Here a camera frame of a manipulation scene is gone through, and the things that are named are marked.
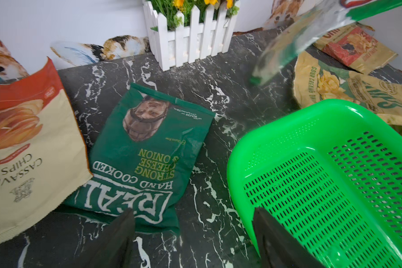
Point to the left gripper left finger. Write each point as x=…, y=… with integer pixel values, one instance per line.
x=114, y=248

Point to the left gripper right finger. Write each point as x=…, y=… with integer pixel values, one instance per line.
x=277, y=247

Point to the green plastic basket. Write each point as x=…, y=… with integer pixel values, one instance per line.
x=331, y=175

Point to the tan sour cream chips bag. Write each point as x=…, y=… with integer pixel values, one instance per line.
x=316, y=81

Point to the cassava chips bag red cream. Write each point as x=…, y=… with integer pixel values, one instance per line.
x=43, y=156

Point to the green white chips bag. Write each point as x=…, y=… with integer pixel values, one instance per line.
x=322, y=18

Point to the tan red CHIPS bag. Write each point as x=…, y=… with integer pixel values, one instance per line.
x=355, y=48

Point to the white picket fence flower box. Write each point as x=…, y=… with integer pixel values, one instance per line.
x=182, y=32

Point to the dark green REAL chips bag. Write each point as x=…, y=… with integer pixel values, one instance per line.
x=142, y=160

